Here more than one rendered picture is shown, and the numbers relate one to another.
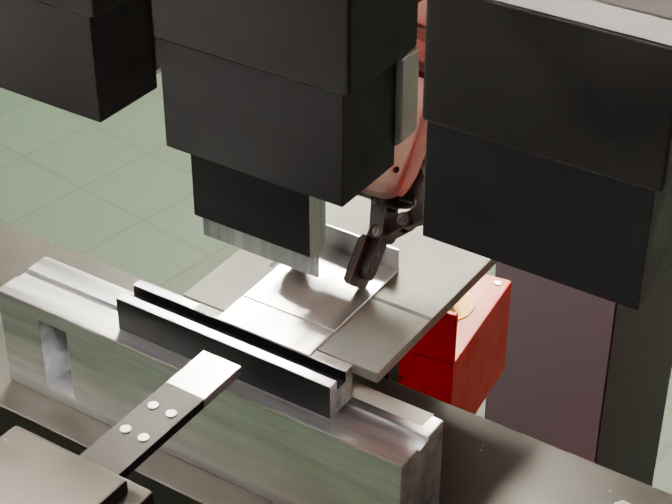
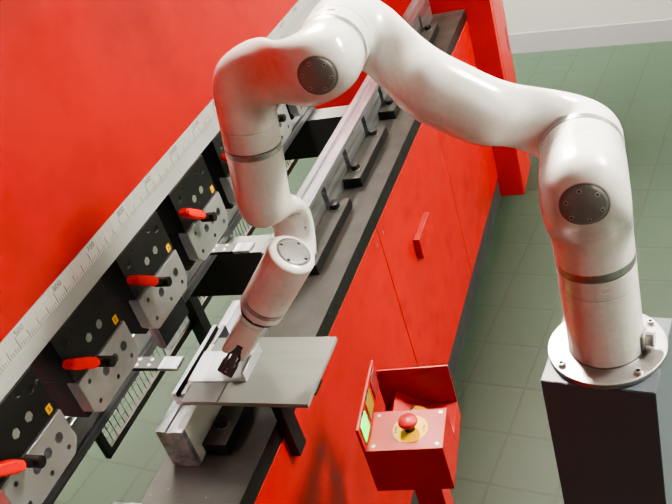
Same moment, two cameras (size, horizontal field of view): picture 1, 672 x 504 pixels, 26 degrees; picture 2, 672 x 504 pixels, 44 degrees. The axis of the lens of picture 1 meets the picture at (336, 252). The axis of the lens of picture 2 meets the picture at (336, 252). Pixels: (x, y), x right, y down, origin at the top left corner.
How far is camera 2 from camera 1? 172 cm
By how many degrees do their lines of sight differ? 68
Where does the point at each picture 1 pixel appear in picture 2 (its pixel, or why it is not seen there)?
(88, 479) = not seen: hidden behind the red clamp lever
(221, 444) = not seen: hidden behind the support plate
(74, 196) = not seen: outside the picture
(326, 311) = (214, 374)
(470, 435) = (246, 459)
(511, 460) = (234, 476)
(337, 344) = (196, 385)
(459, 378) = (375, 461)
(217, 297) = (218, 346)
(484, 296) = (423, 442)
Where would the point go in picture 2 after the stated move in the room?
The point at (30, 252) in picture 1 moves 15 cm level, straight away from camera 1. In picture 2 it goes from (323, 297) to (376, 266)
